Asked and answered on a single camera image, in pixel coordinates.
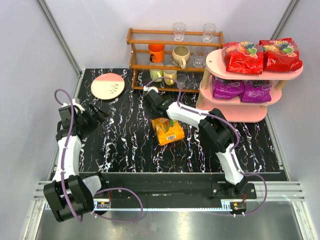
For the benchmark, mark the orange candy bag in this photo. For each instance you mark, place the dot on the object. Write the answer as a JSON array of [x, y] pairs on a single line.
[[167, 130]]

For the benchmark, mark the red candy bag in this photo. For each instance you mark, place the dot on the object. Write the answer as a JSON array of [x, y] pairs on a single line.
[[243, 57], [281, 55]]

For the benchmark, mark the clear glass top left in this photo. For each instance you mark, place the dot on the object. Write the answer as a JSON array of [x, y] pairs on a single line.
[[179, 29]]

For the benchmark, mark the clear glass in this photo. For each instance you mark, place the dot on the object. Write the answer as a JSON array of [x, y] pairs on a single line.
[[179, 29], [208, 32]]

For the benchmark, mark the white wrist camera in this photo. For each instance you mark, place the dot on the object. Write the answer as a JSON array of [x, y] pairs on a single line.
[[150, 88], [76, 102]]

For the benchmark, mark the beige round mug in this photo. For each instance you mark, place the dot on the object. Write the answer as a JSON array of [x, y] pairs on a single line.
[[180, 56]]

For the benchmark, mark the pink and cream plate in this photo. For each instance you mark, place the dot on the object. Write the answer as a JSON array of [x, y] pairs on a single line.
[[107, 86]]

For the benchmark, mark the cream yellow mug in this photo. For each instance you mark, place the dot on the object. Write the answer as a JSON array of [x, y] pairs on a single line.
[[169, 76]]

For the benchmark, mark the clear glass shelf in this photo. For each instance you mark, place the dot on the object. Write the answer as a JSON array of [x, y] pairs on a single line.
[[199, 56], [181, 80]]

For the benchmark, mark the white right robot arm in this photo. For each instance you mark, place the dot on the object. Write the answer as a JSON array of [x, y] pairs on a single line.
[[213, 128]]

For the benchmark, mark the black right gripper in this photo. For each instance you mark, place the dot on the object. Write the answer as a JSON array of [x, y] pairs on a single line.
[[155, 110]]

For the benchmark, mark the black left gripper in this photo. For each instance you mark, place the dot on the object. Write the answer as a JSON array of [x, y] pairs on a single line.
[[90, 116]]

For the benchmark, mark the purple candy bag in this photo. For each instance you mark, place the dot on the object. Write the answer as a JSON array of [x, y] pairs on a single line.
[[256, 91], [227, 89]]

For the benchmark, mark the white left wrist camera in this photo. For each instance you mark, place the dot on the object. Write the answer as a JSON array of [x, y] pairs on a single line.
[[76, 102]]

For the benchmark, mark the orange mug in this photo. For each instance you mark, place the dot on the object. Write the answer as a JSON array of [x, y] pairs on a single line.
[[156, 52]]

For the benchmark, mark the clear glass middle shelf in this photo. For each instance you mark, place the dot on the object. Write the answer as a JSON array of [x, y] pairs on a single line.
[[199, 56]]

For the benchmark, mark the clear glass bottom shelf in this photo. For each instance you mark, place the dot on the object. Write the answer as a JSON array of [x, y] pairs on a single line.
[[181, 80]]

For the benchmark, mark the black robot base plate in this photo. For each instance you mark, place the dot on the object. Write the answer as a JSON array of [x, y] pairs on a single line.
[[206, 184]]

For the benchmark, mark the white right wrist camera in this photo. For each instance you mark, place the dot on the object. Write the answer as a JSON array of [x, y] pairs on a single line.
[[150, 88]]

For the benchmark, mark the pink three-tier shelf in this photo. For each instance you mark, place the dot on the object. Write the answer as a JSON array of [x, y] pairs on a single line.
[[233, 109]]

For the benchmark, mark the pale green mug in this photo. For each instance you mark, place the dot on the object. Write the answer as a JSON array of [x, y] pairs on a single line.
[[156, 75]]

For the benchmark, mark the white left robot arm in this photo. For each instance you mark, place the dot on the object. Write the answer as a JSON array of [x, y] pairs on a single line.
[[68, 194]]

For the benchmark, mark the brown wooden cup rack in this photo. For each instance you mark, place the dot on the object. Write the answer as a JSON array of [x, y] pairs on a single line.
[[140, 39]]

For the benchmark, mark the clear glass top right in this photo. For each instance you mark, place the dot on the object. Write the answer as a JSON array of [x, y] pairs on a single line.
[[208, 32]]

